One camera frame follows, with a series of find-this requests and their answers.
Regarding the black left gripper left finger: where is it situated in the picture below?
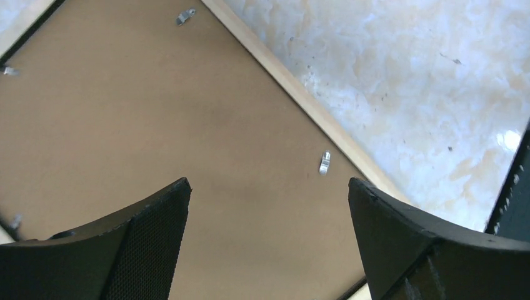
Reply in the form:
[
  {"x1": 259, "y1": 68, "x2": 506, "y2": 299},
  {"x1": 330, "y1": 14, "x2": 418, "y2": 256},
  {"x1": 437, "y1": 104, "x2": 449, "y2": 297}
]
[{"x1": 1, "y1": 177, "x2": 192, "y2": 299}]

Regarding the black picture frame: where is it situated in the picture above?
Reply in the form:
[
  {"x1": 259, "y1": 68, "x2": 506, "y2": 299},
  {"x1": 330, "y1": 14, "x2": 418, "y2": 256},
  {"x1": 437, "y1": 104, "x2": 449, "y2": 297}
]
[{"x1": 0, "y1": 0, "x2": 413, "y2": 300}]

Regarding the silver frame clip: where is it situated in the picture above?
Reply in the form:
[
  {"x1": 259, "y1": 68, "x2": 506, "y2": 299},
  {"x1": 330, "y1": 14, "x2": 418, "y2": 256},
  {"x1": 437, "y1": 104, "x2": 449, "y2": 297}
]
[
  {"x1": 9, "y1": 214, "x2": 23, "y2": 231},
  {"x1": 319, "y1": 151, "x2": 331, "y2": 176},
  {"x1": 1, "y1": 66, "x2": 19, "y2": 76},
  {"x1": 176, "y1": 8, "x2": 196, "y2": 26}
]

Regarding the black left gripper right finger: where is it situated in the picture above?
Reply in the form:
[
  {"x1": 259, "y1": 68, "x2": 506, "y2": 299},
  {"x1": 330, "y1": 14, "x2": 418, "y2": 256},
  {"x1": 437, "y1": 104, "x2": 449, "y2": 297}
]
[{"x1": 348, "y1": 178, "x2": 529, "y2": 299}]

